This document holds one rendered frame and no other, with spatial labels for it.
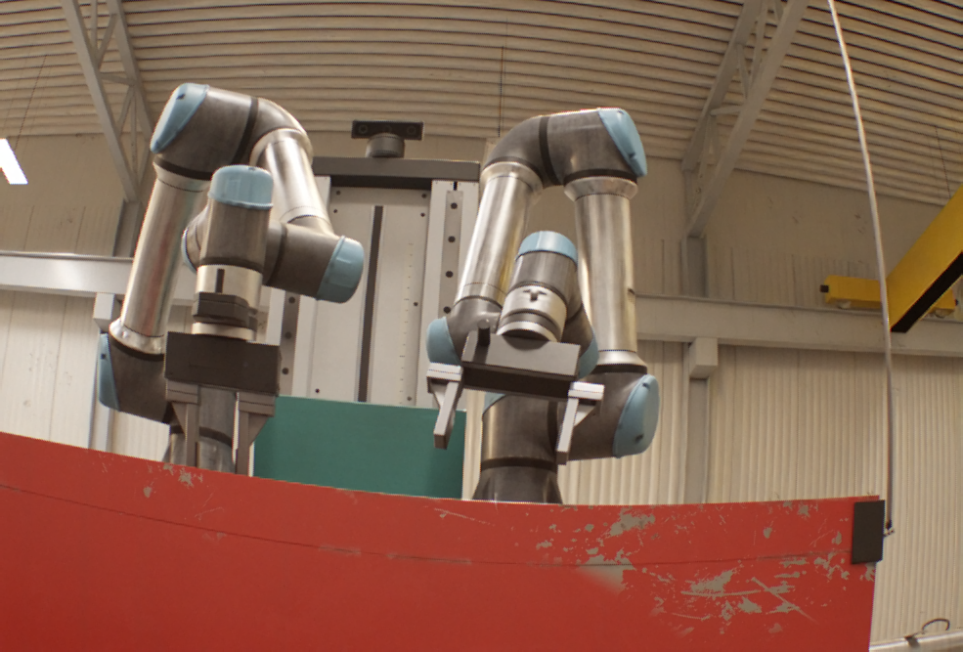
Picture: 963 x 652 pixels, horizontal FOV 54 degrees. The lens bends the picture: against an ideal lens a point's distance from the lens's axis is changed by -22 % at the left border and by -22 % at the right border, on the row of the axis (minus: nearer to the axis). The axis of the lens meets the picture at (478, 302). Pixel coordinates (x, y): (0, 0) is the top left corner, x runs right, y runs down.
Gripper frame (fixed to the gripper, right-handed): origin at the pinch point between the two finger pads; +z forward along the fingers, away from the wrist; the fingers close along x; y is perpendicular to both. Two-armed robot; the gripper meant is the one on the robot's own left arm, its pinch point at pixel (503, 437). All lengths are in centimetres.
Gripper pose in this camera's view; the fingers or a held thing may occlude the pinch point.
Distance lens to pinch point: 130.5
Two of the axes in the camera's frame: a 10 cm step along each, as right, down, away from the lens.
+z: -2.0, 6.9, -7.0
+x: 9.8, 1.3, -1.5
